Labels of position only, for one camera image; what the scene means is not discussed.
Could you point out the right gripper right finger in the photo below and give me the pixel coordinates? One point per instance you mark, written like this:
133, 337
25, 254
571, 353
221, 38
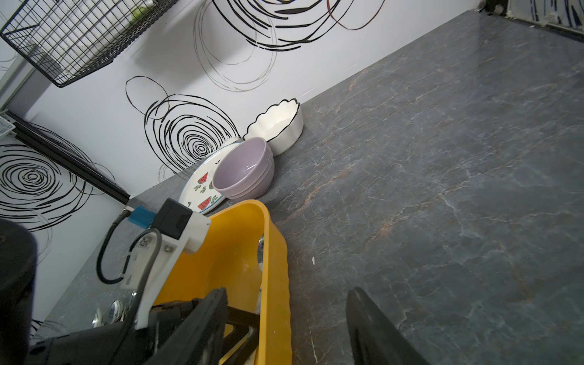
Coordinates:
374, 339

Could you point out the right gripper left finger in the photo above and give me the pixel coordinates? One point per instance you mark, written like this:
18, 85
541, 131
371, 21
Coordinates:
199, 339

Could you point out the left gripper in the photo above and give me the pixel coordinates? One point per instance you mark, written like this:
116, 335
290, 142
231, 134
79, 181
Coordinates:
106, 345

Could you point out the cow pattern handle spoon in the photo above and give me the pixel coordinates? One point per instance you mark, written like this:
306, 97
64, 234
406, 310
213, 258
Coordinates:
97, 321

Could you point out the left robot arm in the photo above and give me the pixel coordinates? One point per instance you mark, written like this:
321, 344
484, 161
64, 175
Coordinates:
18, 270

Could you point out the yellow storage box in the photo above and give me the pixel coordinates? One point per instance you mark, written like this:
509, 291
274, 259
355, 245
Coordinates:
245, 253

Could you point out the watermelon pattern plate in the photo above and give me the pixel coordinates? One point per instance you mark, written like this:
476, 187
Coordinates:
199, 193

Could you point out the purple bowl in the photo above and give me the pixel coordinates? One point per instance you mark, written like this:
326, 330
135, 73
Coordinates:
246, 172

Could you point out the white scalloped bowl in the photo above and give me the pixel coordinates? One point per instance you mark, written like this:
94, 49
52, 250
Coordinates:
281, 125

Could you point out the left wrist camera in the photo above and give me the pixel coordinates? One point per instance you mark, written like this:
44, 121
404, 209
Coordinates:
174, 230

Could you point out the black wire basket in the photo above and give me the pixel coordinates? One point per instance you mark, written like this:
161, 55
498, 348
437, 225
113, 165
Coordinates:
68, 40

